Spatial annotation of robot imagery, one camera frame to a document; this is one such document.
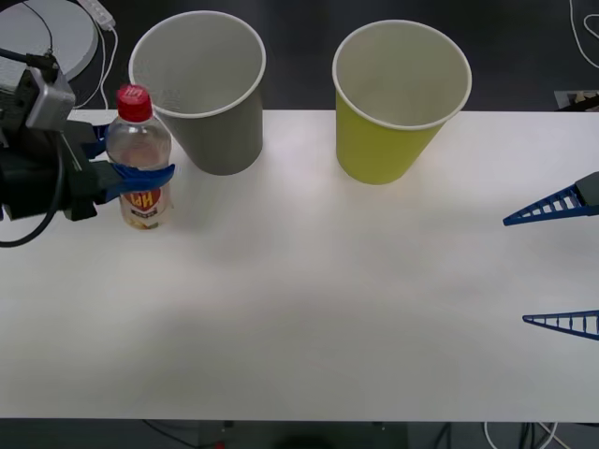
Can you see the white round floor base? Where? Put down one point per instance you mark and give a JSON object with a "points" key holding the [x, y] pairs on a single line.
{"points": [[70, 33]]}

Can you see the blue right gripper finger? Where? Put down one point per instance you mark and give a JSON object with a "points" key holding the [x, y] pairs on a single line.
{"points": [[590, 326], [587, 196]]}

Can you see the clear bottle with red cap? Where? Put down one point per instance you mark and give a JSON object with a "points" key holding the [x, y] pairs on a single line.
{"points": [[138, 140]]}

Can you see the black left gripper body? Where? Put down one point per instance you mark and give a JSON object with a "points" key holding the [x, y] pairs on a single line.
{"points": [[42, 182]]}

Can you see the yellow-green plastic waste bin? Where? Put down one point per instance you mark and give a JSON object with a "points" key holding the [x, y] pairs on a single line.
{"points": [[379, 149]]}

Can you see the grey plastic waste bin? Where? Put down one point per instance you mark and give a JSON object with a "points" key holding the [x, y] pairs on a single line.
{"points": [[220, 135]]}

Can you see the silver-black left robot arm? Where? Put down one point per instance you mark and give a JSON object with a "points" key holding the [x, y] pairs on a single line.
{"points": [[47, 100]]}

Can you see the white power strip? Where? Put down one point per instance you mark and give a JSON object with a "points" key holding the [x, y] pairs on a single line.
{"points": [[100, 11]]}

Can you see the grey floor plate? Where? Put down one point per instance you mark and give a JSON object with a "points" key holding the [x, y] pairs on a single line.
{"points": [[564, 100]]}

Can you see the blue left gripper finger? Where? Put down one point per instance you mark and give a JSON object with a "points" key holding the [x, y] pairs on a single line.
{"points": [[99, 140], [140, 177]]}

